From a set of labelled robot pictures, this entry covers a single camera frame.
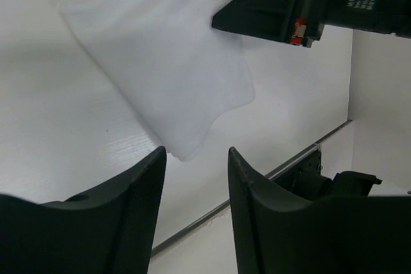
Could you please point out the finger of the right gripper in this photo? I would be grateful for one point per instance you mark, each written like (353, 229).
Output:
(264, 19)

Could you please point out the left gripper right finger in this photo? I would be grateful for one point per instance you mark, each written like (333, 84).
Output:
(324, 225)

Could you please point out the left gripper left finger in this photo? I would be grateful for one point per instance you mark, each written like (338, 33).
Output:
(106, 229)

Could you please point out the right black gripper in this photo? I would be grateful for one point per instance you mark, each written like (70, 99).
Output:
(388, 17)

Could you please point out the white skirt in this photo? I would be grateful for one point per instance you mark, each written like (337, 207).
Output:
(163, 55)

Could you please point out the aluminium table edge rail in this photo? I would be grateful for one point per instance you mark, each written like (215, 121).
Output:
(248, 179)

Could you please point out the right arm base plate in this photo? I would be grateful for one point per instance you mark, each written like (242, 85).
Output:
(306, 163)

